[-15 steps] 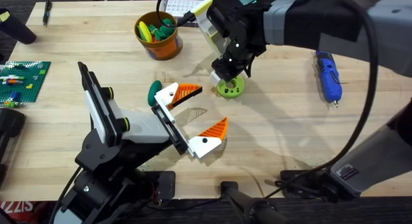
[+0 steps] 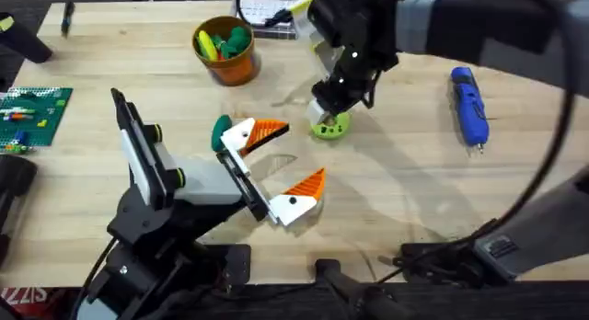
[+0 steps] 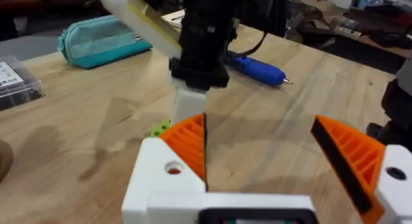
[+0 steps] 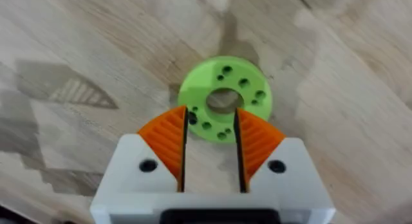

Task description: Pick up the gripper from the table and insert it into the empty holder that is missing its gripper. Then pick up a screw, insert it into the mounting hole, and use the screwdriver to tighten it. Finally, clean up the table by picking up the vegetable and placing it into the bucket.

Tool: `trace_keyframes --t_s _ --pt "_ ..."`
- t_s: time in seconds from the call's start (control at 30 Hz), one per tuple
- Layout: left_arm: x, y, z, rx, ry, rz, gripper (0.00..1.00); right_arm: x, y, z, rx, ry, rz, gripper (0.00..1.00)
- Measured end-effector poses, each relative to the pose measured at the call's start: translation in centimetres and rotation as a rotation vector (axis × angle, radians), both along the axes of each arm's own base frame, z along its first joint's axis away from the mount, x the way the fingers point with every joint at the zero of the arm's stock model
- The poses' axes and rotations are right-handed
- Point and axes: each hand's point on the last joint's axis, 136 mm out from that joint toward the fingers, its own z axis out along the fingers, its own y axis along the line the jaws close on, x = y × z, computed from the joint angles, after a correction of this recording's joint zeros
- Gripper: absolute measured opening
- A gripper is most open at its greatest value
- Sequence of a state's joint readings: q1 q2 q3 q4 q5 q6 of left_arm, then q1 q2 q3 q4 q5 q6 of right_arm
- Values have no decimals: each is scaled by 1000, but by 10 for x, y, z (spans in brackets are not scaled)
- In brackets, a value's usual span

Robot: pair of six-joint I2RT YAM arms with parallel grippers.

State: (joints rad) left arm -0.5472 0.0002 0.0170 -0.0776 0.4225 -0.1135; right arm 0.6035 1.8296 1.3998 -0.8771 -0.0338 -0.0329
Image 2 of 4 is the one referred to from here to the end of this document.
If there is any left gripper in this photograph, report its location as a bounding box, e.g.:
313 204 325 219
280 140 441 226
144 117 327 227

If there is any dark green vegetable toy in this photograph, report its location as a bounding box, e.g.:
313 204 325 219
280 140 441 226
211 113 234 154

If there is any blue electric screwdriver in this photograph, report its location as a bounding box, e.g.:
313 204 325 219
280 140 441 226
449 65 491 155

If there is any orange tub with toys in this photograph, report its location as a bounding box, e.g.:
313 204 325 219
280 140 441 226
191 15 261 87

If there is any clear box with label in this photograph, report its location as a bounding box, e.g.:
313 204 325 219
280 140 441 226
231 0 306 40

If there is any black clamp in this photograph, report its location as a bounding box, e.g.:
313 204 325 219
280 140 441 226
315 258 415 320

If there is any left wrist black plate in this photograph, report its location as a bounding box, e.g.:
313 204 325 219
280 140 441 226
110 87 169 211

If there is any green board with blocks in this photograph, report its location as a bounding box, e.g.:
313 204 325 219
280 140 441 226
0 86 74 155

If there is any black marker pen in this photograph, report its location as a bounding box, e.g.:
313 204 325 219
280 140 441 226
61 0 76 39

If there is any black rounded object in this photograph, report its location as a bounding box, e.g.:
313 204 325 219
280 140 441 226
0 154 39 266

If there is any red printed sign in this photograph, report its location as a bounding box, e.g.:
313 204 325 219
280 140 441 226
0 286 64 320

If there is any black stand leg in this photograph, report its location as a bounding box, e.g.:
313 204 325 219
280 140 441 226
0 11 54 64

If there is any short black wrist cable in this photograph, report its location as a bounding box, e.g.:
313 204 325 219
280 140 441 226
361 69 384 110

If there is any black thin cable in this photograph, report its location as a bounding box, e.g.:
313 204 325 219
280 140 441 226
233 0 295 29

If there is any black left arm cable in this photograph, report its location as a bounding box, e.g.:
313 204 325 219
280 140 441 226
73 236 120 320

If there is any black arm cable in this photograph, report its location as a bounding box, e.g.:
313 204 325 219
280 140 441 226
376 75 577 284
73 236 120 320

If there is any black rail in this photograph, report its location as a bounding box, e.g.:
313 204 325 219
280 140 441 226
68 280 589 320

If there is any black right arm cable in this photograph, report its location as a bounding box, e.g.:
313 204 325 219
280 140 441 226
376 75 577 284

